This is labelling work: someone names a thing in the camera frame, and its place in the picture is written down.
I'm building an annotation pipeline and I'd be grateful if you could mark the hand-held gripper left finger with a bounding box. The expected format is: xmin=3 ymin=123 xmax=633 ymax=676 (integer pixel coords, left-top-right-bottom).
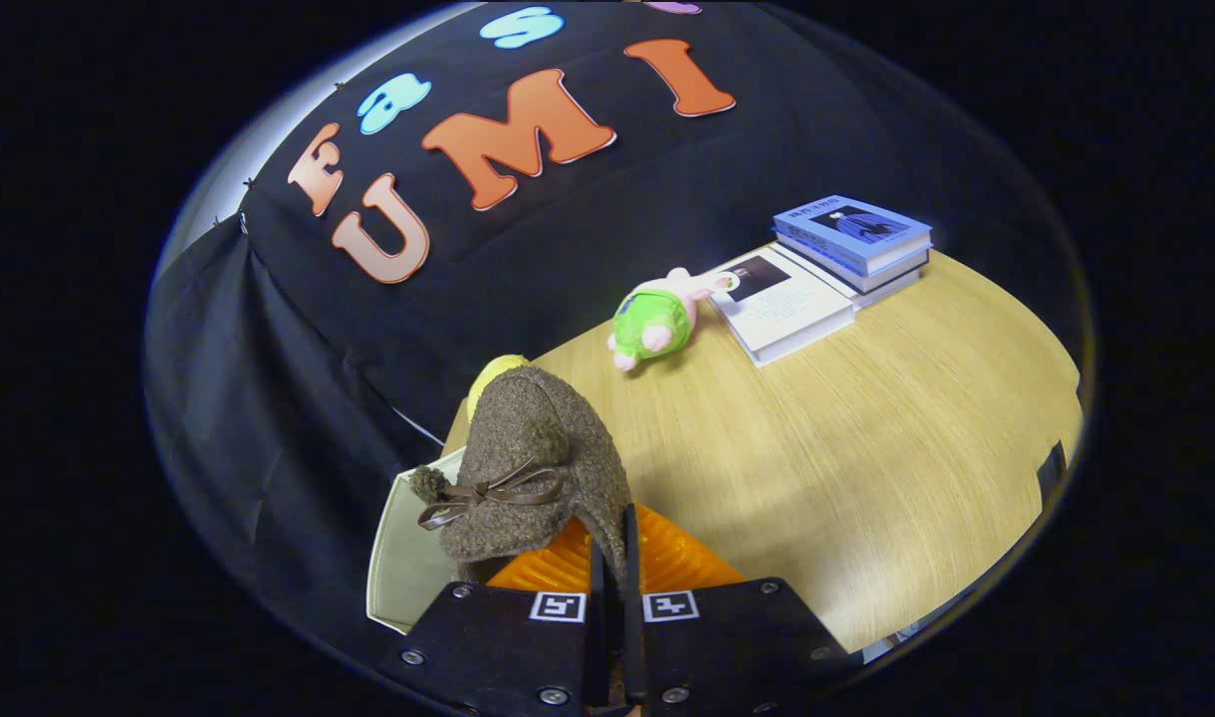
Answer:
xmin=376 ymin=503 xmax=608 ymax=717

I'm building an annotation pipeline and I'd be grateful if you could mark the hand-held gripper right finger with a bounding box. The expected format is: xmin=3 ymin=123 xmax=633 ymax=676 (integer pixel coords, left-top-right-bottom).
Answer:
xmin=622 ymin=503 xmax=852 ymax=717

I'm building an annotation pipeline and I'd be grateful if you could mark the beige fabric storage box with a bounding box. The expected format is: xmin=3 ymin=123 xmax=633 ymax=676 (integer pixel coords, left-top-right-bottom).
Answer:
xmin=366 ymin=446 xmax=469 ymax=635

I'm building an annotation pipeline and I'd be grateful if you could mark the brown fuzzy shoe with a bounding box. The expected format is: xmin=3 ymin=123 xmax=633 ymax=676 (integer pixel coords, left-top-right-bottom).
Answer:
xmin=408 ymin=365 xmax=633 ymax=589

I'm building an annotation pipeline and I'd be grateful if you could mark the yellow plush ball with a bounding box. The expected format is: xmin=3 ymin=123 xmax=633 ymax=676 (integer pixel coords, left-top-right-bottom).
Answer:
xmin=466 ymin=354 xmax=531 ymax=424

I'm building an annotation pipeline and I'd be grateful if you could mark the green and pink plush toy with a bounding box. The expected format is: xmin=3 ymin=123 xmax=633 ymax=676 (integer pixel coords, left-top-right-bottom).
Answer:
xmin=607 ymin=267 xmax=738 ymax=372

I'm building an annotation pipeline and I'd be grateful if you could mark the white book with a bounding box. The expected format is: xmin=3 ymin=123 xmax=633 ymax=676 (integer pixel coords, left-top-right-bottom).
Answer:
xmin=712 ymin=245 xmax=857 ymax=368

